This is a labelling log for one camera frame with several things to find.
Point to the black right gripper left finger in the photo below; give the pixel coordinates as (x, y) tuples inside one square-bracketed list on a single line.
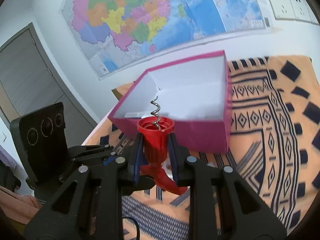
[(86, 200)]

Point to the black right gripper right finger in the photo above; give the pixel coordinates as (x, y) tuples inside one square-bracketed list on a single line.
[(222, 204)]

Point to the red corkscrew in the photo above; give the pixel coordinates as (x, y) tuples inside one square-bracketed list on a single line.
[(155, 131)]

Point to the grey door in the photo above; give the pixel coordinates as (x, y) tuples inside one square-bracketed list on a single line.
[(29, 82)]

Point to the orange patterned table cloth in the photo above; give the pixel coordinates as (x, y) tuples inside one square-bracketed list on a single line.
[(274, 146)]

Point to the pink cardboard storage box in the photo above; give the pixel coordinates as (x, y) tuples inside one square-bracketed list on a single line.
[(194, 92)]

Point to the colourful wall map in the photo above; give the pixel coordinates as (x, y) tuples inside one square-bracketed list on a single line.
[(115, 33)]

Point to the white wall sockets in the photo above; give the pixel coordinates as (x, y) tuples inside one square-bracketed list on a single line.
[(296, 10)]

